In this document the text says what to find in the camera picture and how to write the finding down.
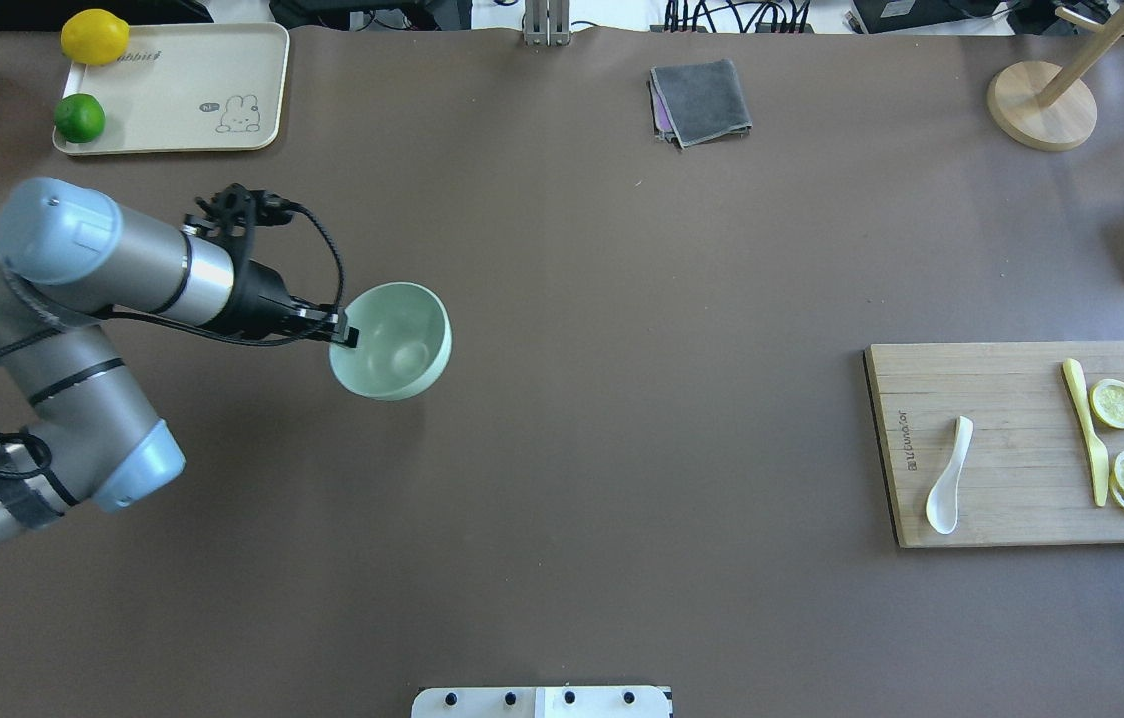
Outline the grey folded cloth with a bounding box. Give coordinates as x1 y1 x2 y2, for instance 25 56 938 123
649 60 753 149

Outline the yellow lemon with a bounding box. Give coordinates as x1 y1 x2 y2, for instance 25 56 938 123
58 8 132 67

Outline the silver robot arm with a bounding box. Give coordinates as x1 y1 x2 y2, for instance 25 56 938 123
0 178 360 544

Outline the lemon slice near handle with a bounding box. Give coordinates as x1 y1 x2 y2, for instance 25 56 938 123
1087 378 1124 429

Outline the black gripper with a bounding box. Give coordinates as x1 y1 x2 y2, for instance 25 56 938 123
190 183 360 349

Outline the light green ceramic bowl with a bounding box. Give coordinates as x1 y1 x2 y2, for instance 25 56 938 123
328 282 453 401

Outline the bamboo cutting board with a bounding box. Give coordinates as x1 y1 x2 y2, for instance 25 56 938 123
864 340 1124 548

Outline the yellow plastic knife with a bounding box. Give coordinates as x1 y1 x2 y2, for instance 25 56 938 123
1060 358 1111 508

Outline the wooden mug tree stand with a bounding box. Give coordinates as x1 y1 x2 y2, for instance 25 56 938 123
986 1 1124 152

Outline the cream plastic tray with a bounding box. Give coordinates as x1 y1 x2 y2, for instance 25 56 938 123
52 22 291 156

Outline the aluminium frame post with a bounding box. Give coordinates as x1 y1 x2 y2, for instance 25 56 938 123
522 0 571 47

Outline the green lime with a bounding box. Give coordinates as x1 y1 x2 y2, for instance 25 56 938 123
54 94 107 143

